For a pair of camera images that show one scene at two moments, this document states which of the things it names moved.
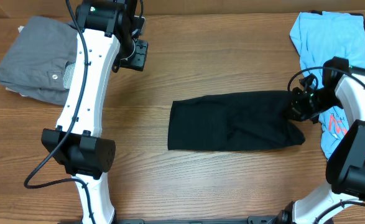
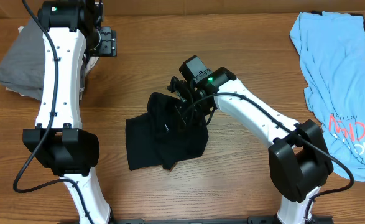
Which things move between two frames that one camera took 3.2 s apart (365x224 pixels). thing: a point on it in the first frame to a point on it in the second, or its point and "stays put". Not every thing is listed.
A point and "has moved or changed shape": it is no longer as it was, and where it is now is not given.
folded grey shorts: (41, 61) stays put
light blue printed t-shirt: (320, 36) stays put
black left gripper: (138, 63) to (109, 46)
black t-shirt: (240, 121) has moved or changed shape
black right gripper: (298, 104) to (176, 88)
